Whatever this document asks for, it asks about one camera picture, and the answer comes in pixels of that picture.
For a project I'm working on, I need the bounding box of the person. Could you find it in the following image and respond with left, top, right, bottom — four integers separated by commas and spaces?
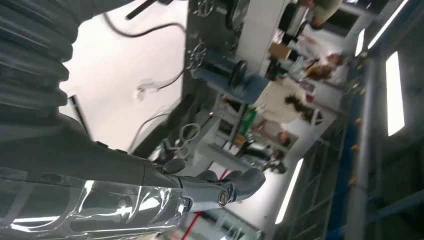
305, 52, 346, 82
254, 78, 325, 126
276, 129, 294, 148
297, 0, 345, 30

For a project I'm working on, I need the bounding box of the black office chair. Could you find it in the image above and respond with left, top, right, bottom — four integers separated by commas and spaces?
277, 2, 308, 38

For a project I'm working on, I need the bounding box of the dark metal equipment rack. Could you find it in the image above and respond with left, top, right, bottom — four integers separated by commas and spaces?
183, 0, 253, 100

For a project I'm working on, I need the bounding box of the ribbed grey right arm sleeve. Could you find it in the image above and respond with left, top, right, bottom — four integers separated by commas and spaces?
0, 0, 79, 125

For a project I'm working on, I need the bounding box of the grey workbench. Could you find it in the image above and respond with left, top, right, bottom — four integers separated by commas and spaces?
194, 142, 253, 174

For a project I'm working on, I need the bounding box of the grey metal pipe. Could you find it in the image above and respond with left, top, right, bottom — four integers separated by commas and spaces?
343, 58, 379, 240

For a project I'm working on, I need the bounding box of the brown cardboard box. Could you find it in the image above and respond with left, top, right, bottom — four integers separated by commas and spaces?
269, 42, 293, 61

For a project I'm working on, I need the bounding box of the blue steel beam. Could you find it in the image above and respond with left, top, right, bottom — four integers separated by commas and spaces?
325, 95, 363, 240

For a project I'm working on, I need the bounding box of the black flat bar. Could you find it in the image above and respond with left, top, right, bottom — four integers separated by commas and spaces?
125, 0, 158, 20

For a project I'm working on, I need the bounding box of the green box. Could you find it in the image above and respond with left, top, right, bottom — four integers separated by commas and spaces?
239, 106, 258, 137

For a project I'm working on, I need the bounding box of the blue cart with black wheel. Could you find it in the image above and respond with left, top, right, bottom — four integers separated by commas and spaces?
194, 49, 270, 104

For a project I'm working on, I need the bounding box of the black cable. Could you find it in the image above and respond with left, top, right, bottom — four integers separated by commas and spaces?
102, 12, 188, 92

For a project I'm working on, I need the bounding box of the grey looped cable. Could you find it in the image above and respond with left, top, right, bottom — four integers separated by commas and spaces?
161, 121, 204, 161

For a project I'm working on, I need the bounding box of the white ceiling light strip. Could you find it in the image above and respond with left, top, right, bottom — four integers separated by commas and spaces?
274, 157, 305, 226
366, 0, 410, 51
354, 28, 366, 58
385, 50, 406, 137

